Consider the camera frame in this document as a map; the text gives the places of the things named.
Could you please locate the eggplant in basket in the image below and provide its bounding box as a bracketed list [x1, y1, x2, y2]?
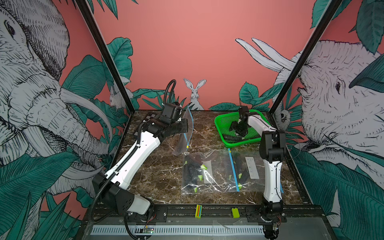
[223, 135, 244, 143]

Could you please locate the clear zip bag blue zipper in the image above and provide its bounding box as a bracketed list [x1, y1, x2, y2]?
[227, 150, 266, 193]

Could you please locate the striped colour block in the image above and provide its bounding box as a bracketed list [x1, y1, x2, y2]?
[195, 205, 203, 219]

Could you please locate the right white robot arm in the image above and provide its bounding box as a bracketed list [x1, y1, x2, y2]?
[230, 106, 287, 214]

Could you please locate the black white checkerboard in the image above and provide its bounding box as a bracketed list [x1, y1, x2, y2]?
[134, 113, 160, 140]

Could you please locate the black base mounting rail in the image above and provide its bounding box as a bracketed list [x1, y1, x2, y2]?
[85, 203, 289, 224]

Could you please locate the left black frame post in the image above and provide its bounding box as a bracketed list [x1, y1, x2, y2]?
[75, 0, 135, 115]

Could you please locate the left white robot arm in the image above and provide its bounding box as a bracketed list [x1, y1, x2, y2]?
[89, 103, 188, 221]

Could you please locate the right black frame post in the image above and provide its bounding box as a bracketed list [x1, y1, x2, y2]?
[269, 0, 342, 115]

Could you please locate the green small block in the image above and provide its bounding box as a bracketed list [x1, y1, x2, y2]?
[232, 208, 240, 219]

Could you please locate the green plastic basket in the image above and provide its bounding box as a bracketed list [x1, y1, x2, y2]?
[215, 112, 262, 149]

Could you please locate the left black corrugated cable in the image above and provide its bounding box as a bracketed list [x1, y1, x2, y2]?
[87, 79, 177, 223]

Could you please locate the black frame post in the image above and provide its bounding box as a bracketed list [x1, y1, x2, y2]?
[75, 0, 135, 115]
[269, 0, 342, 115]

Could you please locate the white perforated rail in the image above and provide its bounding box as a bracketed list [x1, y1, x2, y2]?
[91, 225, 264, 236]

